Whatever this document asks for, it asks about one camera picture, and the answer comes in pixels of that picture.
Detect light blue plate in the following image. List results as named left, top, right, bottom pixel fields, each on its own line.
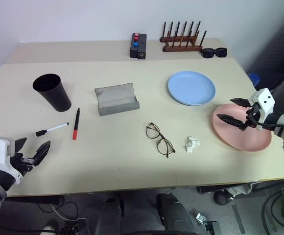
left=167, top=70, right=216, bottom=107

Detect dark rounded shape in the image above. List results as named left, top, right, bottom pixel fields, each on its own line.
left=156, top=192, right=197, bottom=233
left=95, top=193, right=123, bottom=233

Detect white floor cable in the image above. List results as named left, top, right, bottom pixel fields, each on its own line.
left=50, top=205, right=68, bottom=222

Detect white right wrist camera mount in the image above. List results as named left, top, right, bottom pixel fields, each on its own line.
left=248, top=88, right=275, bottom=129

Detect black floor cable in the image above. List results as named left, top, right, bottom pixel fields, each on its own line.
left=37, top=201, right=80, bottom=222

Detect black looped cable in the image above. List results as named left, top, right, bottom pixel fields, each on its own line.
left=261, top=187, right=284, bottom=235

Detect pink plate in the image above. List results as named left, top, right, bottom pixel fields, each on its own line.
left=212, top=103, right=273, bottom=152

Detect tortoiseshell round eyeglasses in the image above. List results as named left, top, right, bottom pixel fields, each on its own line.
left=145, top=122, right=177, bottom=158

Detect white marker with black cap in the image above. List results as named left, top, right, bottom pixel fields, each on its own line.
left=35, top=122, right=71, bottom=138

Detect crumpled white paper ball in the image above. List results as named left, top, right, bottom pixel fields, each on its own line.
left=184, top=136, right=201, bottom=154

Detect grey open glasses case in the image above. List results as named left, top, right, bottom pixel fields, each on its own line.
left=94, top=82, right=141, bottom=117

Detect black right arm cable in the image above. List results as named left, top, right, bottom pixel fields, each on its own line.
left=253, top=115, right=284, bottom=130

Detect black sunglasses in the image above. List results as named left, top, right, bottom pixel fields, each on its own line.
left=200, top=47, right=228, bottom=59

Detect black round foot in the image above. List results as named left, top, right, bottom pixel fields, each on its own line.
left=213, top=191, right=232, bottom=206

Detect brown wooden peg rack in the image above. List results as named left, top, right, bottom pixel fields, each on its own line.
left=160, top=21, right=208, bottom=53

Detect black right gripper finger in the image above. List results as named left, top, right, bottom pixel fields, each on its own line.
left=230, top=97, right=252, bottom=108
left=216, top=113, right=245, bottom=129

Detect black pen with red cap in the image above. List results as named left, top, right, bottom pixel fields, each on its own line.
left=72, top=108, right=81, bottom=141

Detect black button box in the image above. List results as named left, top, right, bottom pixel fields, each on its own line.
left=129, top=33, right=147, bottom=59

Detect black box on floor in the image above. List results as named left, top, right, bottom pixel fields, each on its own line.
left=204, top=221, right=221, bottom=235

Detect small metal clip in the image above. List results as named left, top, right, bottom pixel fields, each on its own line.
left=195, top=212, right=207, bottom=225

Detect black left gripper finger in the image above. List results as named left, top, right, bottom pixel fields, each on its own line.
left=33, top=140, right=52, bottom=167
left=14, top=137, right=28, bottom=155

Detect black plastic cup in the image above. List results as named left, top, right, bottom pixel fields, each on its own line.
left=32, top=73, right=72, bottom=113

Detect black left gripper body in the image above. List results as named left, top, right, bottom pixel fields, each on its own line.
left=10, top=152, right=39, bottom=177

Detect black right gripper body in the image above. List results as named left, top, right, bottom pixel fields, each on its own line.
left=239, top=107, right=258, bottom=132

